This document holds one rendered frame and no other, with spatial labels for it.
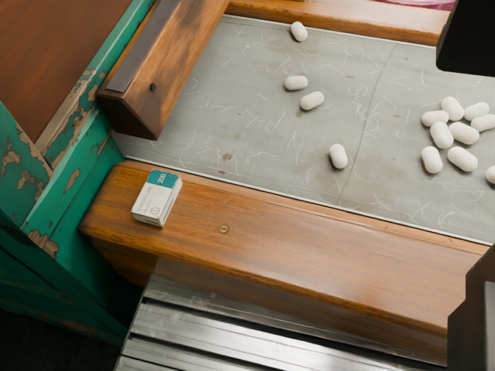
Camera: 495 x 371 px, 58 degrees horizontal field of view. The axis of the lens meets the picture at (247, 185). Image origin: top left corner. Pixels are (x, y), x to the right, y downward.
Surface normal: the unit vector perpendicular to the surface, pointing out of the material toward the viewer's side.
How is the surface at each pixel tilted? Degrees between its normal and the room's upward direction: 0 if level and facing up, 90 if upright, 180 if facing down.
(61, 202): 90
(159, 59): 67
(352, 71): 0
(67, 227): 88
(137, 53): 0
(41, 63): 90
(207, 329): 0
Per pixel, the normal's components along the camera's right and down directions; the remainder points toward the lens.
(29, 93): 0.95, 0.22
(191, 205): -0.07, -0.52
